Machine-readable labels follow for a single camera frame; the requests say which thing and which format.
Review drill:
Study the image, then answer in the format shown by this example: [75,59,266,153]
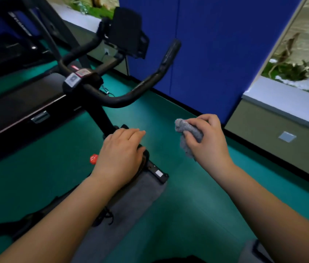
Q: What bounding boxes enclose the person's right hand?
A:
[183,114,236,180]

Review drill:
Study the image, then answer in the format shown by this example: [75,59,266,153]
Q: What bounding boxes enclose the person's left hand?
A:
[90,128,147,189]

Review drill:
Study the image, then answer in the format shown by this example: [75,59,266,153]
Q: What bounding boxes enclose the grey cleaning cloth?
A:
[174,118,204,161]

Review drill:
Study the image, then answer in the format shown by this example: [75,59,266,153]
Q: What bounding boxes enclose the person's right forearm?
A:
[214,164,309,263]

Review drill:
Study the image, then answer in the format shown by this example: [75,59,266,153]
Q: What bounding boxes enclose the person's left forearm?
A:
[0,175,119,263]

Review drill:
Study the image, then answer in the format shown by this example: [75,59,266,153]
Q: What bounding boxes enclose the person's dark trousers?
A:
[152,256,207,263]

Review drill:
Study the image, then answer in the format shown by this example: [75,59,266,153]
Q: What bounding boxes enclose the green moss bed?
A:
[69,0,119,19]
[261,61,309,99]

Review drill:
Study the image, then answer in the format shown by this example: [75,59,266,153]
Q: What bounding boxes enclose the blue padded column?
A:
[118,0,304,125]

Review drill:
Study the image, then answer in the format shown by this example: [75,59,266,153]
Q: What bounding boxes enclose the black treadmill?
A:
[0,0,89,167]

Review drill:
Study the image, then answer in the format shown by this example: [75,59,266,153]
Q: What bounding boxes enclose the low green leafy plant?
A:
[276,60,309,81]

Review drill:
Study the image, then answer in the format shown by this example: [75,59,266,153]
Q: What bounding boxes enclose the dry brown branch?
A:
[268,33,300,79]

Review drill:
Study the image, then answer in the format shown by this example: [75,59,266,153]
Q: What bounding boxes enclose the black tablet holder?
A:
[104,7,150,59]

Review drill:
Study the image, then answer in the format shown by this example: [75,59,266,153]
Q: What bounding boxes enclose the black power cable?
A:
[99,84,115,98]

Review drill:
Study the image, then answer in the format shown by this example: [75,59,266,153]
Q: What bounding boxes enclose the white wall outlet plate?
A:
[278,131,297,143]

